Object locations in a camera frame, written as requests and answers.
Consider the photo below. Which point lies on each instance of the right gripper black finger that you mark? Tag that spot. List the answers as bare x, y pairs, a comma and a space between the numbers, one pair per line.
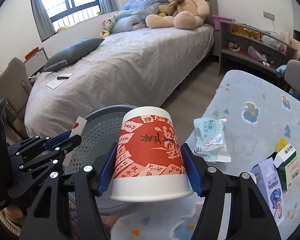
60, 149

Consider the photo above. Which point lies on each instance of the purple cartoon rabbit box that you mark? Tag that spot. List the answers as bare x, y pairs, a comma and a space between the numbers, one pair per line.
268, 182

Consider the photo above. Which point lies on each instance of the grey perforated trash basket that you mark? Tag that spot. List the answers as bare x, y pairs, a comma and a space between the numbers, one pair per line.
101, 131

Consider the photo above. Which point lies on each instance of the large beige teddy bear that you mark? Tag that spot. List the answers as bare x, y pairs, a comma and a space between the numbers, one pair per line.
182, 14

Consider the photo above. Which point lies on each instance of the grey bed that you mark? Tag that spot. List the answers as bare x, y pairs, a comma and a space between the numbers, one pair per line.
139, 67

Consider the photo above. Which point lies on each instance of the yellow plastic bowl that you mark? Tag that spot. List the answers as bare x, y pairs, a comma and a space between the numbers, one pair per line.
281, 145

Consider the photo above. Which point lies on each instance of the pink plastic bag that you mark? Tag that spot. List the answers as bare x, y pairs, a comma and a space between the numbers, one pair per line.
254, 54

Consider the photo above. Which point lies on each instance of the green white medicine box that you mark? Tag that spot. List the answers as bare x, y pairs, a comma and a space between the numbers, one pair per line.
286, 163

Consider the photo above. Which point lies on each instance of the black marker pen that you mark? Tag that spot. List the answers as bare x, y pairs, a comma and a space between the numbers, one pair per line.
62, 77

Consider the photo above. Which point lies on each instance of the red white paper cup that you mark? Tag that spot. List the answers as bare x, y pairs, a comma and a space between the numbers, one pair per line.
149, 166

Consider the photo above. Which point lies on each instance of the small green plush doll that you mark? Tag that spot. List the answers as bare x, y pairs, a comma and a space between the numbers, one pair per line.
107, 26

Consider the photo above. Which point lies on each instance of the blue folded blanket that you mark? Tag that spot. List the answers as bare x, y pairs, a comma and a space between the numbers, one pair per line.
133, 15

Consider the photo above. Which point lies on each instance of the window with black frame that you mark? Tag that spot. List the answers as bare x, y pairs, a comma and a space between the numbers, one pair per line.
66, 13

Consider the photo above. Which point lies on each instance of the grey wooden shelf unit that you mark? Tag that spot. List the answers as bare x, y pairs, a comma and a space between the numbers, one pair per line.
234, 40

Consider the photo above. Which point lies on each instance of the grey office chair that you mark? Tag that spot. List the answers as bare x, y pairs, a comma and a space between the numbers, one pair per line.
292, 75

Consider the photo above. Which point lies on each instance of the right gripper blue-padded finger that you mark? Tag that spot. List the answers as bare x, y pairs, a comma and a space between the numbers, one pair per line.
52, 142

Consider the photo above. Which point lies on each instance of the red white playing card box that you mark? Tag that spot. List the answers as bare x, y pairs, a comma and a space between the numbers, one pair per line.
76, 132

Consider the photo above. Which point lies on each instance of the grey curtain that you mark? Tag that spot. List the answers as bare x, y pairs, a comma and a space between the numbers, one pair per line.
43, 23

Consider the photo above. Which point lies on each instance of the white paper sheet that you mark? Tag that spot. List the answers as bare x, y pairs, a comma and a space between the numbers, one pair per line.
58, 81

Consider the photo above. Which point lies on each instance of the light blue wet-wipe packet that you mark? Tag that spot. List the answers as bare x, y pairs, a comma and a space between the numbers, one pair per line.
210, 140

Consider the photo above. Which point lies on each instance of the beige chair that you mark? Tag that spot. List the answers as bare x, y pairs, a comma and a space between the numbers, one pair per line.
15, 88

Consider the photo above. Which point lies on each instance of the dark grey pillow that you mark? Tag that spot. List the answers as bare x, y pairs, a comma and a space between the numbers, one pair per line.
72, 54

